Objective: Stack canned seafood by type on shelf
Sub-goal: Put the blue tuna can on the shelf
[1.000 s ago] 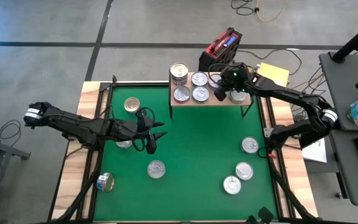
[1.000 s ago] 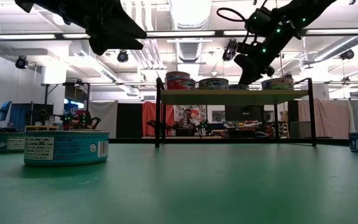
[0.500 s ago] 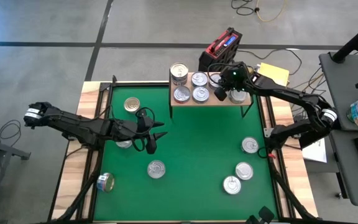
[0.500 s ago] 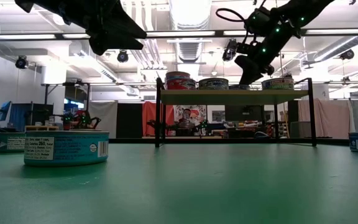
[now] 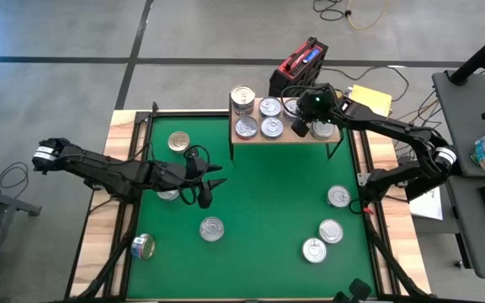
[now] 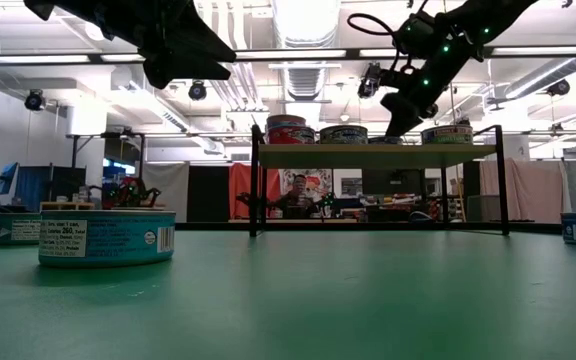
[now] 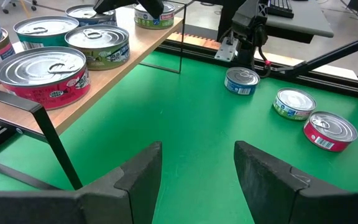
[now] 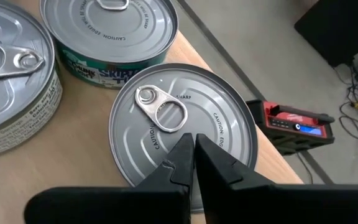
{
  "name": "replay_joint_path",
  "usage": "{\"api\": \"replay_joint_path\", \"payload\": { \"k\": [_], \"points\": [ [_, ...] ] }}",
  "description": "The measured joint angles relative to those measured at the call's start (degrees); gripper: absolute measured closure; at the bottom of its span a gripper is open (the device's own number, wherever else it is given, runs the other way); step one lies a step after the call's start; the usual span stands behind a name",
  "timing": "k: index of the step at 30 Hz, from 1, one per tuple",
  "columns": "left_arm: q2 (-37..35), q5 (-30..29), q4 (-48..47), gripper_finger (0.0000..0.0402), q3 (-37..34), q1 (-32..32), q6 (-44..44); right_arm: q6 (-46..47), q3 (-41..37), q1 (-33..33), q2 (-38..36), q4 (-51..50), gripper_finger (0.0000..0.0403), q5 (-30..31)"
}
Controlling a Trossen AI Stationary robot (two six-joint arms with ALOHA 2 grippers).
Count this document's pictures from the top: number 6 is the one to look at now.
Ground blue tilted monitor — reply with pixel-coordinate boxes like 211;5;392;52
0;161;20;196

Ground silver lid teal white can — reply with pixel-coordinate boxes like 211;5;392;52
0;211;43;247

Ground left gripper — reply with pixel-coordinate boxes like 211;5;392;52
92;0;238;91

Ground wooden crate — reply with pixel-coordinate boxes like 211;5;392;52
39;200;98;211

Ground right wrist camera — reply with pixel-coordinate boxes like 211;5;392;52
396;12;442;57

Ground white printed cloth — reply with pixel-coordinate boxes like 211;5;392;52
280;168;334;202

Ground pink patterned cloth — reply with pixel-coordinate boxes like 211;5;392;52
478;158;573;226

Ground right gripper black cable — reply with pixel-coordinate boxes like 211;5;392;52
346;12;405;74

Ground grey box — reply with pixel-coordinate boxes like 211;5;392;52
466;194;502;216

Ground ceiling air vent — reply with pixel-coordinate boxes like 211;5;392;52
284;66;327;101

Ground person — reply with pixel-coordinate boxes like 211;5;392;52
275;173;319;220

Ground silver lid green label can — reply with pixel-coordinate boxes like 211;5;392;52
318;124;369;146
420;123;474;146

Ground yellow power cable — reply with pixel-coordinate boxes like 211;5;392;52
448;82;458;126

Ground teal label barcode can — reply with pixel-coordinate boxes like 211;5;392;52
37;209;177;269

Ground black aluminium table frame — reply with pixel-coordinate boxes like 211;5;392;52
0;219;564;236

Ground black metal rack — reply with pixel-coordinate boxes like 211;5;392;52
69;130;148;211

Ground black overhead beam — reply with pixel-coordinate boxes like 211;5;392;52
0;45;576;65

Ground gold lid blue label can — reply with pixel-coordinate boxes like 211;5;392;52
266;114;307;129

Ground plain white sheet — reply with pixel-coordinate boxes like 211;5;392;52
141;162;191;224

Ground wooden shelf black metal frame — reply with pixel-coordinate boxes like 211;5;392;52
248;123;511;239

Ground background robot green lights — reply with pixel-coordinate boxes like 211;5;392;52
87;175;163;210

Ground black panel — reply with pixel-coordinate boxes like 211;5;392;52
186;164;231;224

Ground green table mat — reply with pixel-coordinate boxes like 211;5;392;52
0;227;576;360

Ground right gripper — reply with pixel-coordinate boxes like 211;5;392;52
380;28;475;138

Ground silver lid red label can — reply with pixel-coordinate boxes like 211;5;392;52
266;125;317;146

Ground blue cloth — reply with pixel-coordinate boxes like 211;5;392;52
15;165;88;212

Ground black cabinet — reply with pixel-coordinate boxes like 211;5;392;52
360;168;425;211

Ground black ceiling spotlight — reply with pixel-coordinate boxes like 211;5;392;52
546;78;572;98
357;62;383;100
187;78;209;102
23;88;48;113

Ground orange red cloth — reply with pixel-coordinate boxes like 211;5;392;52
228;162;283;221

